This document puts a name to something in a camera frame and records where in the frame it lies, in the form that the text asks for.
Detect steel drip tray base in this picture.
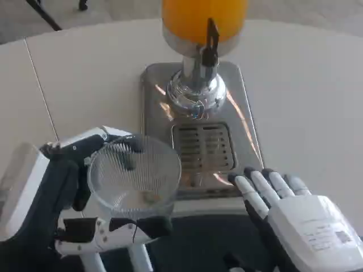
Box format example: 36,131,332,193
140,61,265,199

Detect black slanted furniture leg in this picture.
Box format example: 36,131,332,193
26,0,63,31

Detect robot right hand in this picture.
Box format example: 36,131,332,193
223,166,363,272

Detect black dispenser tap handle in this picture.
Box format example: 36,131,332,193
200,18,221,69

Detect orange juice dispenser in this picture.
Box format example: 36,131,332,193
161,0,250,120

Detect white metal frame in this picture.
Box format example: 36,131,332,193
81,240,154,272

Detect steel drip grid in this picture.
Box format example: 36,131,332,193
170,122,238,174

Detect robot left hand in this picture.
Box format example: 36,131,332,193
0,126,174,272

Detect dark robot body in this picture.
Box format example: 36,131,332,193
98,214,284,272

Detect clear ribbed glass cup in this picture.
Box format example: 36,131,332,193
87,135,182,221

